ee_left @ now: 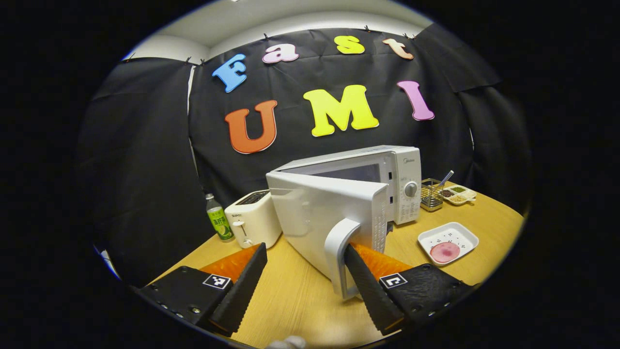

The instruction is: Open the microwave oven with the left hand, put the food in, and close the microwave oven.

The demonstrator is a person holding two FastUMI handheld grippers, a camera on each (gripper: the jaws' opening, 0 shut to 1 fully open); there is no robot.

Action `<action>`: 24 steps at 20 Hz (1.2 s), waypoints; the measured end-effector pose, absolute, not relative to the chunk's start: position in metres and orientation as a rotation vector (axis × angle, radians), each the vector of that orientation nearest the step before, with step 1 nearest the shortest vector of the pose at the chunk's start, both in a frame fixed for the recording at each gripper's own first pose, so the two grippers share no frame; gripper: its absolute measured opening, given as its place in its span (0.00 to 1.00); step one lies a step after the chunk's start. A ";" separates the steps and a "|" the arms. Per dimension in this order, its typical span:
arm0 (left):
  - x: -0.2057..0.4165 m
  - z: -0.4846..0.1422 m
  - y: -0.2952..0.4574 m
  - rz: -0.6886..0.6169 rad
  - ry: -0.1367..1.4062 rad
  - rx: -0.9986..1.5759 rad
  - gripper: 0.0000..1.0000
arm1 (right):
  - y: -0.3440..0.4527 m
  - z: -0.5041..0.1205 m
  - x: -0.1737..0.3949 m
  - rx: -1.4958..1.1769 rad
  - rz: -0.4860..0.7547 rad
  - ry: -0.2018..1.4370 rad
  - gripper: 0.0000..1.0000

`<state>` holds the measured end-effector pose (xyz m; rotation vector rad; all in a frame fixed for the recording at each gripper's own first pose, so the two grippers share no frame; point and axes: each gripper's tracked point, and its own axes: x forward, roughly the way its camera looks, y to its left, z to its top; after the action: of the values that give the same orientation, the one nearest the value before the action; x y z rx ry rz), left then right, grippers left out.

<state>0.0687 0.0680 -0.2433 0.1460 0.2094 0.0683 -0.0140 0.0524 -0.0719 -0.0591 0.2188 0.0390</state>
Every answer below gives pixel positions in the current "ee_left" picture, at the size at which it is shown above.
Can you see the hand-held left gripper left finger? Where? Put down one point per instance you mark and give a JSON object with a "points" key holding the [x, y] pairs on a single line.
{"points": [[242, 291]]}

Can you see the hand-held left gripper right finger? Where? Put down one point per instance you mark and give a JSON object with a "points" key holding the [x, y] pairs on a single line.
{"points": [[368, 291]]}

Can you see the pink ham slice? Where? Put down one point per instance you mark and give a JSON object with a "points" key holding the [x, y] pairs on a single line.
{"points": [[444, 252]]}

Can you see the white microwave oven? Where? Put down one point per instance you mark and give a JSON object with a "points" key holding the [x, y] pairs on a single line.
{"points": [[329, 208]]}

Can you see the white square plate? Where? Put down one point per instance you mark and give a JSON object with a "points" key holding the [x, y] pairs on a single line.
{"points": [[460, 235]]}

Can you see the white toaster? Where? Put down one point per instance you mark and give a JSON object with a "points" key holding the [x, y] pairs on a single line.
{"points": [[252, 218]]}

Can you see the green drink bottle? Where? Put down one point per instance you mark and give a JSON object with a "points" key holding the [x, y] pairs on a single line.
{"points": [[219, 220]]}

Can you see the white divided dish of beans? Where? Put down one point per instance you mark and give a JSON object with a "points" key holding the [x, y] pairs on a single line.
{"points": [[457, 195]]}

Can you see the metal spoon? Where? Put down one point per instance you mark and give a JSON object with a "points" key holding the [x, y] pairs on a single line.
{"points": [[445, 178]]}

